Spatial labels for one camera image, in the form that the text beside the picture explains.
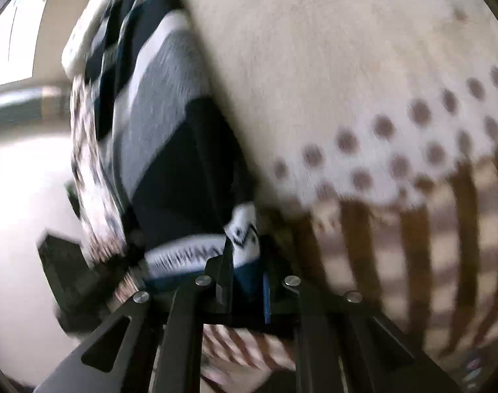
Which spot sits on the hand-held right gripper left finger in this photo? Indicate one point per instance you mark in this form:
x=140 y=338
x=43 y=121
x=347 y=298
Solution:
x=222 y=286

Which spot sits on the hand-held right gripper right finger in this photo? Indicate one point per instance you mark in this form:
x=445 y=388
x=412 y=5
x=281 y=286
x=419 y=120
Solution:
x=267 y=301

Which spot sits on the floral checked bed blanket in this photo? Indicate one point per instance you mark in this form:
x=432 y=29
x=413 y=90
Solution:
x=314 y=69

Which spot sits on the wide grey-blue curtain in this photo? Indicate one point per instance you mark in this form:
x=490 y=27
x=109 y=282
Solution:
x=15 y=106

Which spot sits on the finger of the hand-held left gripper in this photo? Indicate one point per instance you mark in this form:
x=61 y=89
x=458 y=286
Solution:
x=64 y=270

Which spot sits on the striped knit sweater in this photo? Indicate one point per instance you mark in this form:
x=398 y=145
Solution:
x=167 y=131

